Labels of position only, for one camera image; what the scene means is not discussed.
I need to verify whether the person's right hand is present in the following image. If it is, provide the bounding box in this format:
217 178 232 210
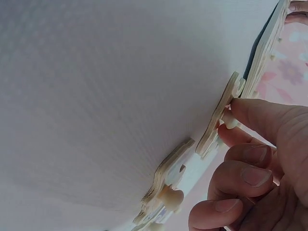
188 98 308 231

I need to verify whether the wooden puzzle piece with peg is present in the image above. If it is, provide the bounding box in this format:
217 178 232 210
195 71 246 161
131 207 167 231
140 137 214 214

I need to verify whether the wooden puzzle board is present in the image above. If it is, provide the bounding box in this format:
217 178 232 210
240 0 292 100

